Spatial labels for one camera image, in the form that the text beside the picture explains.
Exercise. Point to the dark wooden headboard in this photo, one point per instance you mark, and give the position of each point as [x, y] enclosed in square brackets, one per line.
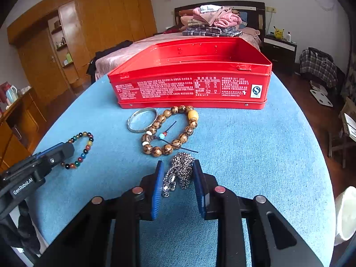
[255, 12]

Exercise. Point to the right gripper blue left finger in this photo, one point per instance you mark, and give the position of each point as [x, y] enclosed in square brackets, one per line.
[106, 232]

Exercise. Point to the silver bangle near box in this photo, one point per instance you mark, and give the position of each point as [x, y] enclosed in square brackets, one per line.
[142, 120]

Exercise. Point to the blue table mat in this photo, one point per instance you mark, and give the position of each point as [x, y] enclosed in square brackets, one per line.
[271, 152]

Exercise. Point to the white electric kettle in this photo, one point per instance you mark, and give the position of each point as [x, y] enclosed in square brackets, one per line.
[11, 94]

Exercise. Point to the dark patterned curtain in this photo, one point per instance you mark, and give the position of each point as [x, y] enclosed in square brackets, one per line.
[348, 89]

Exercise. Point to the yellow Pikachu toy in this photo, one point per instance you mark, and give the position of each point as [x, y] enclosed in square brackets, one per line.
[278, 33]

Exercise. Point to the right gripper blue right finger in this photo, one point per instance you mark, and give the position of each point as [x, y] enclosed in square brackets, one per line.
[273, 241]

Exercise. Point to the black garment on bed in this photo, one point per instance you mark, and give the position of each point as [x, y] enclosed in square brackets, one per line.
[91, 66]

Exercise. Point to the red metal tin box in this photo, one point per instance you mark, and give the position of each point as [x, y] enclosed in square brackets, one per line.
[206, 72]

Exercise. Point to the wooden side cabinet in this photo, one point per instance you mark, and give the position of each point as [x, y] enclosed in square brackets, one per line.
[23, 125]

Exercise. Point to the wooden wardrobe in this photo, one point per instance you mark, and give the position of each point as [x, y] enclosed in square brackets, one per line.
[56, 39]

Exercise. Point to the white box on stool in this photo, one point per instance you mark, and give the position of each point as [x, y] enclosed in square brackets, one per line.
[348, 118]

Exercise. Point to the small wooden stool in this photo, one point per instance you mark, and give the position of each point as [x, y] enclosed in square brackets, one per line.
[340, 142]

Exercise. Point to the black white nightstand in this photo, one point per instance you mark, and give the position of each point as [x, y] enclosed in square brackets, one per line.
[281, 53]

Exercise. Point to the pile of folded clothes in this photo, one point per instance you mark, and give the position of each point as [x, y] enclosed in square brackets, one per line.
[211, 21]

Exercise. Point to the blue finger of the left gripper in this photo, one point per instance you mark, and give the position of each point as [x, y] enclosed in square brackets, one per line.
[54, 149]
[55, 159]

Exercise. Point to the wall power socket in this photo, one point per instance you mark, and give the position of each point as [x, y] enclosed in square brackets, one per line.
[270, 9]

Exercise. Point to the white bathroom scale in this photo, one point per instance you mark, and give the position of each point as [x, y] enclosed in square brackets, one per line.
[321, 98]

